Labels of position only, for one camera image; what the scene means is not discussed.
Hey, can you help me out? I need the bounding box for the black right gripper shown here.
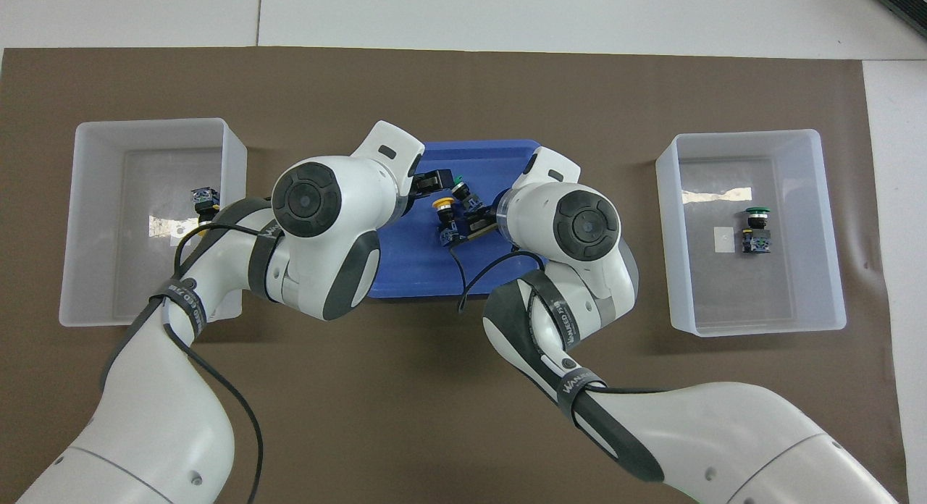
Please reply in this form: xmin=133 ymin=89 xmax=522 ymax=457
xmin=463 ymin=200 xmax=502 ymax=240

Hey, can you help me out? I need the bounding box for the translucent white plastic box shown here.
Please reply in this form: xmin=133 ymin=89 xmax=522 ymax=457
xmin=655 ymin=129 xmax=847 ymax=337
xmin=59 ymin=117 xmax=248 ymax=327

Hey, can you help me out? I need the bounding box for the blue plastic tray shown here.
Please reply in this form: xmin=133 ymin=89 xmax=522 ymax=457
xmin=366 ymin=139 xmax=555 ymax=300

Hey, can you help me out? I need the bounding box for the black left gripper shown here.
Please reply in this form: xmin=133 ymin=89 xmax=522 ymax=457
xmin=398 ymin=168 xmax=455 ymax=217

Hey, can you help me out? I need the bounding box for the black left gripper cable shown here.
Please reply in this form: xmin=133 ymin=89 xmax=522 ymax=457
xmin=163 ymin=225 xmax=265 ymax=504

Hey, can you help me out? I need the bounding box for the brown table mat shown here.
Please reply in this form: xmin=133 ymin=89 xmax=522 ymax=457
xmin=0 ymin=46 xmax=910 ymax=504

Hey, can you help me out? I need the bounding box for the yellow push button switch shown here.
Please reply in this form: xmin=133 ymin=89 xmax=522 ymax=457
xmin=432 ymin=196 xmax=466 ymax=248
xmin=190 ymin=188 xmax=220 ymax=227

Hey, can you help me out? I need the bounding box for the green push button switch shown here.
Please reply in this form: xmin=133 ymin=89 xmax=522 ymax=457
xmin=740 ymin=207 xmax=773 ymax=255
xmin=449 ymin=172 xmax=485 ymax=209

